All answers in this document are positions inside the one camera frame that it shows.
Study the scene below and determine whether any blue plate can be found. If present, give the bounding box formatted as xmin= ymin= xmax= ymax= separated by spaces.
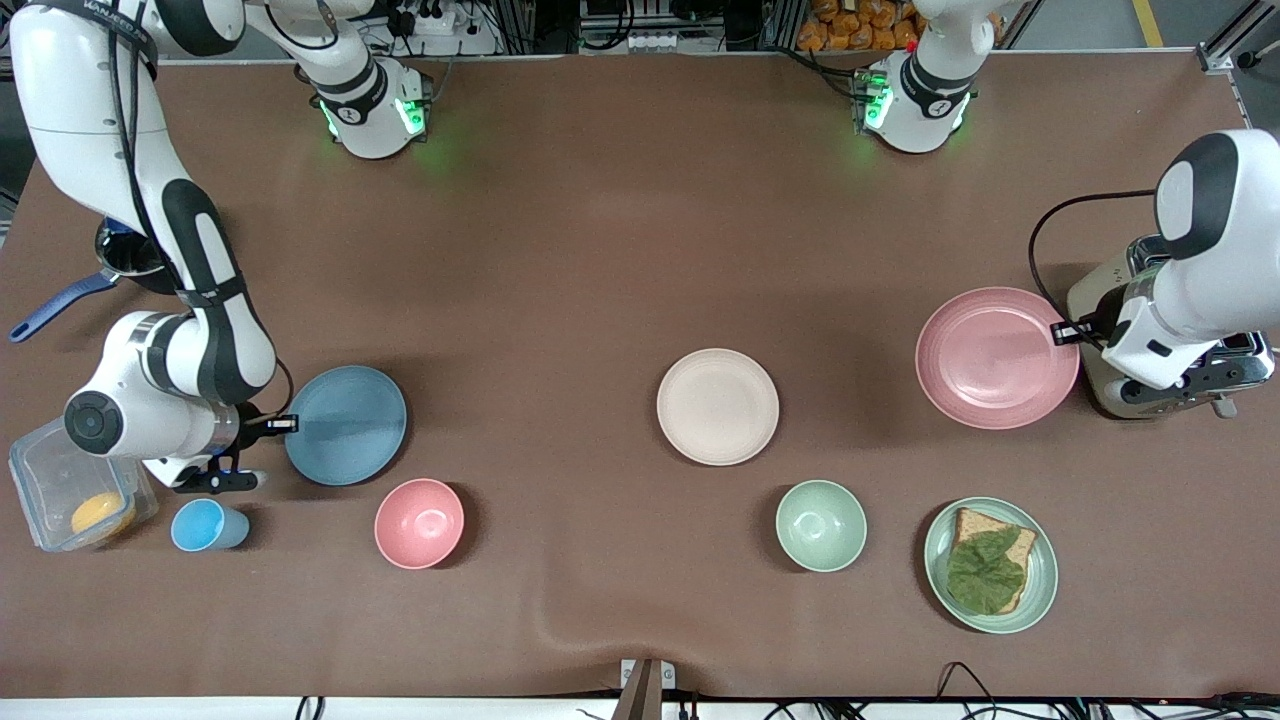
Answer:
xmin=285 ymin=365 xmax=409 ymax=488

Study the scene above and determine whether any pink plate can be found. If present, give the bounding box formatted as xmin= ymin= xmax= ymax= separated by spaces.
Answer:
xmin=915 ymin=287 xmax=1082 ymax=431

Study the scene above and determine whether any beige chrome toaster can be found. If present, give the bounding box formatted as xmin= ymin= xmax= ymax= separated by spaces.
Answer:
xmin=1066 ymin=235 xmax=1277 ymax=421

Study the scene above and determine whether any blue plastic cup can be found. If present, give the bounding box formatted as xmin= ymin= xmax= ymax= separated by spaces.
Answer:
xmin=170 ymin=498 xmax=251 ymax=553

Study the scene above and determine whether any pink bowl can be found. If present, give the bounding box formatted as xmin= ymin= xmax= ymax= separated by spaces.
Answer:
xmin=374 ymin=478 xmax=466 ymax=571

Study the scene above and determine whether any yellow round food piece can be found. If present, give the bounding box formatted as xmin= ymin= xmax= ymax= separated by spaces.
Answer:
xmin=70 ymin=491 xmax=137 ymax=538

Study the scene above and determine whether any glass lid blue knob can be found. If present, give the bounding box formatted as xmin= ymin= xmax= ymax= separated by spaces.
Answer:
xmin=97 ymin=218 xmax=171 ymax=279

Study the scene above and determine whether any clear plastic food container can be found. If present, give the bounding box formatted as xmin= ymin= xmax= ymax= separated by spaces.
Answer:
xmin=8 ymin=415 xmax=159 ymax=554

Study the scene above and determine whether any brown bread slice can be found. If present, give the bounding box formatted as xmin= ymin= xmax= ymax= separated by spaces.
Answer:
xmin=950 ymin=507 xmax=1039 ymax=614

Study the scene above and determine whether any green plate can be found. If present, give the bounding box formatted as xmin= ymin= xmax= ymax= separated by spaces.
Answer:
xmin=923 ymin=497 xmax=1059 ymax=635

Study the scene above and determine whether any green lettuce leaf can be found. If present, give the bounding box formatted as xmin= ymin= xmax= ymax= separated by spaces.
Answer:
xmin=946 ymin=527 xmax=1027 ymax=616

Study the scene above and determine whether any green bowl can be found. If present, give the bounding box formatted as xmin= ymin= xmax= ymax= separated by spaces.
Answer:
xmin=775 ymin=480 xmax=868 ymax=573

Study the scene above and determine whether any brown table cover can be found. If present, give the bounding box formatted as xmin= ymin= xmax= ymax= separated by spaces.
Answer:
xmin=0 ymin=55 xmax=1280 ymax=701

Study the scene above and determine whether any beige plate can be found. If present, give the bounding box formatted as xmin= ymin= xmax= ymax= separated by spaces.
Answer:
xmin=656 ymin=348 xmax=780 ymax=467

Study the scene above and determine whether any bag of orange buns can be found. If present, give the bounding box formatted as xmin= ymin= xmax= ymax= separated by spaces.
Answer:
xmin=797 ymin=0 xmax=921 ymax=53

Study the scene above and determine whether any white power strip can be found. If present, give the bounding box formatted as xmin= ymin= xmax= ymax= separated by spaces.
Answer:
xmin=380 ymin=0 xmax=501 ymax=56

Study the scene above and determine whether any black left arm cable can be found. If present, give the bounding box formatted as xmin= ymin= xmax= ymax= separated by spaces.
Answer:
xmin=1030 ymin=190 xmax=1158 ymax=336

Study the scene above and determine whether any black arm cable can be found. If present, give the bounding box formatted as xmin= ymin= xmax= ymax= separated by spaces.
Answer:
xmin=105 ymin=0 xmax=294 ymax=421
xmin=1030 ymin=190 xmax=1158 ymax=336

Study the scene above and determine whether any black saucepan blue handle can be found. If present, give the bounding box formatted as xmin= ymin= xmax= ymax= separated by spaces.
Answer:
xmin=8 ymin=218 xmax=183 ymax=344

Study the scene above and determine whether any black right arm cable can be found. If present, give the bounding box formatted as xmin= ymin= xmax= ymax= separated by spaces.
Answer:
xmin=105 ymin=0 xmax=294 ymax=421

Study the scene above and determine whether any aluminium frame profile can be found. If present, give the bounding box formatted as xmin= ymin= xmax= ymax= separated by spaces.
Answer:
xmin=1198 ymin=0 xmax=1280 ymax=76

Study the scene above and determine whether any black looped cable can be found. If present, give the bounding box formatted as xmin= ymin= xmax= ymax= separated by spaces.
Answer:
xmin=935 ymin=660 xmax=1011 ymax=720

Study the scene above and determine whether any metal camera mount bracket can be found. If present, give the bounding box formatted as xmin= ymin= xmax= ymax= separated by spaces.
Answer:
xmin=612 ymin=658 xmax=677 ymax=720

